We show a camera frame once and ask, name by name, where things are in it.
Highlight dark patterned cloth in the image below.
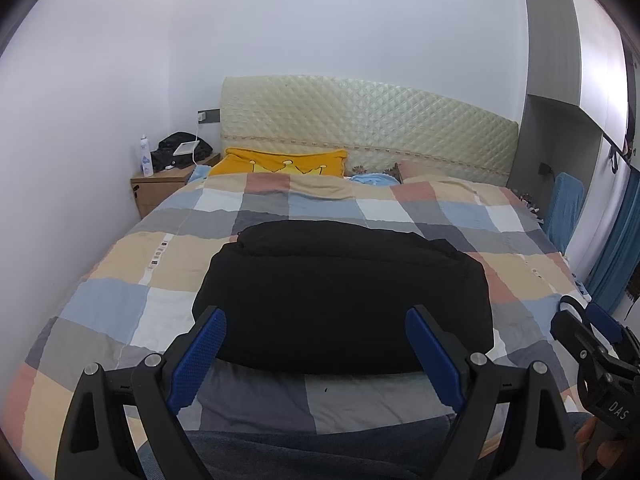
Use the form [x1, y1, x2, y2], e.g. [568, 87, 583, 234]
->
[517, 191, 545, 223]

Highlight blue curtain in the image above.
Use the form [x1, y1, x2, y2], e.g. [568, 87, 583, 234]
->
[585, 167, 640, 316]

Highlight checked patchwork quilt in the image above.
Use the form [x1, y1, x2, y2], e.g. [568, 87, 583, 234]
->
[0, 172, 592, 463]

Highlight grey wardrobe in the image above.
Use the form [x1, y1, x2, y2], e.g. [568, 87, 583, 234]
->
[507, 0, 640, 281]

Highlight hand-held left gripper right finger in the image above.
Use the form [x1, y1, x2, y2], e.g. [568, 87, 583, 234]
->
[405, 305, 586, 480]

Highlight person's right hand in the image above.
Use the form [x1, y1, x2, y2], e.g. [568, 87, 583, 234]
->
[574, 417, 628, 480]

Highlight floral pillow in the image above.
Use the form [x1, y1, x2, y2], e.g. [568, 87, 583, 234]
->
[344, 152, 401, 177]

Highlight white spray bottle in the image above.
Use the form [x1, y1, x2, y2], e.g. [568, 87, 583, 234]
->
[138, 135, 154, 177]

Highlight cream quilted headboard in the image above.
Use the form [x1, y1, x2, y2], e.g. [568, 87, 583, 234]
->
[220, 76, 519, 188]

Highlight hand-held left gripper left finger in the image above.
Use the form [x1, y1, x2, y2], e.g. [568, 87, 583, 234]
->
[54, 305, 228, 480]

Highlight black bag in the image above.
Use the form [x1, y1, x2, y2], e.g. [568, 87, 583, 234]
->
[150, 131, 213, 172]

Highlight pink pillow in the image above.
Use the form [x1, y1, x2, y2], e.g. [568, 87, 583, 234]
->
[395, 161, 463, 184]

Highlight person's blue jeans legs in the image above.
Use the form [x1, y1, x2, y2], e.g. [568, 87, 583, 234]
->
[137, 412, 591, 480]

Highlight yellow pillow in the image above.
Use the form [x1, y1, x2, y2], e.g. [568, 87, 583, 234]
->
[207, 147, 349, 178]

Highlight wooden nightstand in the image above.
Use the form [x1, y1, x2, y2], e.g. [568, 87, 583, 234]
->
[131, 152, 222, 219]

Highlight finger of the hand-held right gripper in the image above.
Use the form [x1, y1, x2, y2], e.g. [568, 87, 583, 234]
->
[550, 296, 610, 367]
[585, 302, 640, 358]

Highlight black puffer jacket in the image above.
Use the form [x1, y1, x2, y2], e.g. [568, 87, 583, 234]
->
[191, 220, 496, 376]

